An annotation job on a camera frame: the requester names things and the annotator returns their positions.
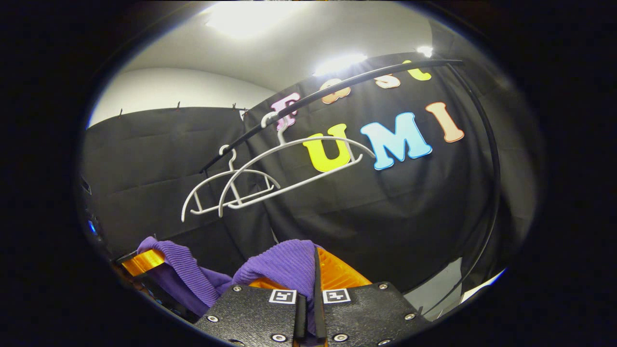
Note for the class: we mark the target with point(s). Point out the black clothes rack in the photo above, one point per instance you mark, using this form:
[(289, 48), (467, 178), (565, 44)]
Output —
[(361, 80)]

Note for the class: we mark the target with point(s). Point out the purple knit jacket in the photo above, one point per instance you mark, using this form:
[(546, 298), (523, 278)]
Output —
[(284, 262)]

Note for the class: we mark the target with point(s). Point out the black backdrop cloth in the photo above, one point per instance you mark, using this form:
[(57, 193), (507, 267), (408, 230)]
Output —
[(168, 144)]

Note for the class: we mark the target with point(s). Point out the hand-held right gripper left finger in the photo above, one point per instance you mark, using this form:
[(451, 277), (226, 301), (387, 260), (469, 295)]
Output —
[(255, 313)]

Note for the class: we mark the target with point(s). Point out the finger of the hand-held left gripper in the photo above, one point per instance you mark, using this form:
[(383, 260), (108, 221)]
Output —
[(142, 262)]

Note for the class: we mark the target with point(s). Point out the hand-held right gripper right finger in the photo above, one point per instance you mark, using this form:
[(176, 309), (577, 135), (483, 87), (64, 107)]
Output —
[(318, 303)]

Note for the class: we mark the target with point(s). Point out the white clothes hanger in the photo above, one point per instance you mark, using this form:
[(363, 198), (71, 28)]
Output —
[(268, 117), (183, 212)]

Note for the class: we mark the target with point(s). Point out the large ceiling light panel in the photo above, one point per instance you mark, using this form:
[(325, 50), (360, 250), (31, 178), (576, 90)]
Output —
[(250, 19)]

